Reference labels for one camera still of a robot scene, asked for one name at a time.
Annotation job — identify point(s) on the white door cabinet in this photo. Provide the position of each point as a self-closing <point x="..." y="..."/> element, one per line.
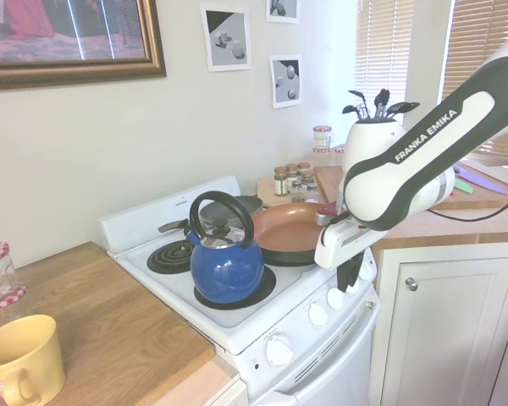
<point x="448" y="330"/>

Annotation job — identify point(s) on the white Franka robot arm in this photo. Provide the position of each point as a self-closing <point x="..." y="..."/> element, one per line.
<point x="406" y="177"/>

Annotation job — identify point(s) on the small glass shaker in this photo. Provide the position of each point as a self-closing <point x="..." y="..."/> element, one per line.
<point x="296" y="188"/>

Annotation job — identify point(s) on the white burner knob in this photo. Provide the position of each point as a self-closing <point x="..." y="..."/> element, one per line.
<point x="317" y="315"/>
<point x="335" y="299"/>
<point x="367" y="267"/>
<point x="354" y="289"/>

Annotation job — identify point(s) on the green knife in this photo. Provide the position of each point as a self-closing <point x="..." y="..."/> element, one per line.
<point x="464" y="187"/>

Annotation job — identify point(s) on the purple knife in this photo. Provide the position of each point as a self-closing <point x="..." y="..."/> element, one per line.
<point x="487" y="182"/>

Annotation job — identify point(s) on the black coil burner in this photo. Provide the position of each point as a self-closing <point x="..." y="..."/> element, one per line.
<point x="171" y="257"/>

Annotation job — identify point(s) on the white oven door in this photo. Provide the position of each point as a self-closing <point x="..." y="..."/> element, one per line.
<point x="321" y="372"/>

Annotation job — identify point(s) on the black stove burner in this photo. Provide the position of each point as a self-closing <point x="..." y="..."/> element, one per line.
<point x="267" y="287"/>

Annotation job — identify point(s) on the white oven knob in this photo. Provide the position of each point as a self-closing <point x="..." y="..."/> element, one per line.
<point x="279" y="350"/>

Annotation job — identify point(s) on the thick wooden cutting board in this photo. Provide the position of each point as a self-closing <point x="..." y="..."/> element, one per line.
<point x="328" y="186"/>

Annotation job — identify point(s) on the grey cubes paper print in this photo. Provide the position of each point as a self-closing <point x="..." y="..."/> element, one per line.
<point x="226" y="38"/>

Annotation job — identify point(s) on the copper frying pan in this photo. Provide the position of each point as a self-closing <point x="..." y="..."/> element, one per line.
<point x="283" y="232"/>

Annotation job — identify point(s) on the black kitchen tongs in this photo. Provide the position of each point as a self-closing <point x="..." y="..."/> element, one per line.
<point x="382" y="99"/>

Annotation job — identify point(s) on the spice jar brown lid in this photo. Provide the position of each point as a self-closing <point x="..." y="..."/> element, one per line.
<point x="307" y="179"/>
<point x="280" y="182"/>
<point x="292" y="172"/>
<point x="303" y="167"/>

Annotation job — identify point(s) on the yellow mug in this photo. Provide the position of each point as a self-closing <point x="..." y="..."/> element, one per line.
<point x="21" y="359"/>

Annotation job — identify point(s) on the black kitchen spoon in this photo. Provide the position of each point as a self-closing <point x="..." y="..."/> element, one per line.
<point x="404" y="108"/>

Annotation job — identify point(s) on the white electric stove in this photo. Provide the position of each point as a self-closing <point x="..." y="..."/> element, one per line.
<point x="237" y="321"/>

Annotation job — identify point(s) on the gold framed painting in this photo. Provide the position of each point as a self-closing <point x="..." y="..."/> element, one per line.
<point x="67" y="34"/>

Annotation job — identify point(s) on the grey spheres paper print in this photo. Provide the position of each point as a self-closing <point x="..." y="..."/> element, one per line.
<point x="283" y="9"/>

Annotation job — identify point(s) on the grey shapes paper print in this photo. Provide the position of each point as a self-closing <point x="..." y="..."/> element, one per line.
<point x="287" y="80"/>

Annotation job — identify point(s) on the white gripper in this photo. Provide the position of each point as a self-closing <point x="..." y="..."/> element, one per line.
<point x="338" y="245"/>

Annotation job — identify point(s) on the black kitchen spatula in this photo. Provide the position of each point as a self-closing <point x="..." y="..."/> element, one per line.
<point x="359" y="98"/>

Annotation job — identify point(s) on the small salt shaker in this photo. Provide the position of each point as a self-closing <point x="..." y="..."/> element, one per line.
<point x="311" y="194"/>

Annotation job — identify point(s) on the silver cabinet knob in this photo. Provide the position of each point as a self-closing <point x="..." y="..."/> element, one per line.
<point x="412" y="284"/>

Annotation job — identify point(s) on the dark grey frying pan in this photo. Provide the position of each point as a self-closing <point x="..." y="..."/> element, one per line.
<point x="220" y="211"/>

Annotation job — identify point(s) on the black kitchen ladle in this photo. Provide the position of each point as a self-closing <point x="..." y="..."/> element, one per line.
<point x="350" y="110"/>

